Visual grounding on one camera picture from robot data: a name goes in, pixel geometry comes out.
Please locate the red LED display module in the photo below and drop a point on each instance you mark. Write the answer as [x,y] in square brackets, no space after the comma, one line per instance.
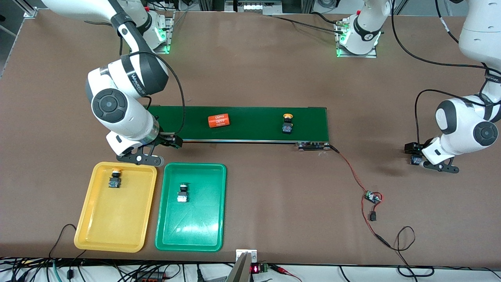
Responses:
[254,269]

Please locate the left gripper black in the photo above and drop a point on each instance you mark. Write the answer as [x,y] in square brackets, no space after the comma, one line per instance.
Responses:
[412,149]

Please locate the yellow push button switch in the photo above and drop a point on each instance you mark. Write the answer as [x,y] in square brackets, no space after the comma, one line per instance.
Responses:
[287,128]
[114,182]

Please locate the grey metal mount bracket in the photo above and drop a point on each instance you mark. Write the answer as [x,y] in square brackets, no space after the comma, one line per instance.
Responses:
[238,270]

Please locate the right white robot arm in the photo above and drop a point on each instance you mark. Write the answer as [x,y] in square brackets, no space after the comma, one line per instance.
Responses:
[117,113]

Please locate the small circuit board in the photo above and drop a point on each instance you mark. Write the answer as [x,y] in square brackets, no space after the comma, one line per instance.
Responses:
[372,197]

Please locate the green conveyor belt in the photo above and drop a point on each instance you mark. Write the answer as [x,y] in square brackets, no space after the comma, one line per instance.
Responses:
[254,123]

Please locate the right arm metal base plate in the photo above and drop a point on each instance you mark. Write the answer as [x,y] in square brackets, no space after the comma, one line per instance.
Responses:
[169,35]

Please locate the green push button switch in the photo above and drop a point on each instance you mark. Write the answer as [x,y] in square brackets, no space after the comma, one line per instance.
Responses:
[415,160]
[182,194]

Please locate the aluminium frame profile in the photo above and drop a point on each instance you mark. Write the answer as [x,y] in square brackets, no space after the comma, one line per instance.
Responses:
[30,12]

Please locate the green terminal block module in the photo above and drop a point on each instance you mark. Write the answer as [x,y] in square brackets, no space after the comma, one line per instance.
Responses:
[264,268]

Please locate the yellow plastic tray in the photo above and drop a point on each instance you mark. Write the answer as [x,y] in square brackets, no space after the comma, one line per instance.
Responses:
[117,219]

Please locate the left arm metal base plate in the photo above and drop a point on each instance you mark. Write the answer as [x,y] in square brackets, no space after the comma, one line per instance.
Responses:
[356,55]

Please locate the green plastic tray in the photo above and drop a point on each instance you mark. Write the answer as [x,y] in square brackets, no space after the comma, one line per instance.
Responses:
[195,227]

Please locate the black power strip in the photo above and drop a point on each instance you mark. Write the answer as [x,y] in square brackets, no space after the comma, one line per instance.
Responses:
[150,279]

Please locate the white light fixture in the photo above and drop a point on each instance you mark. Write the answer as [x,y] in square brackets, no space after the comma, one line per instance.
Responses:
[254,7]

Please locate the red clip lead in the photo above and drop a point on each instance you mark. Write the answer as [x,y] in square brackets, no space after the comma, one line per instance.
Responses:
[280,268]

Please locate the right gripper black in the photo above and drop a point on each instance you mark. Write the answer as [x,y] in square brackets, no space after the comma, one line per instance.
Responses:
[166,140]

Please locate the orange cylindrical battery cell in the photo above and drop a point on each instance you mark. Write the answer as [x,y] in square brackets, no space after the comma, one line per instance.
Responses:
[218,121]

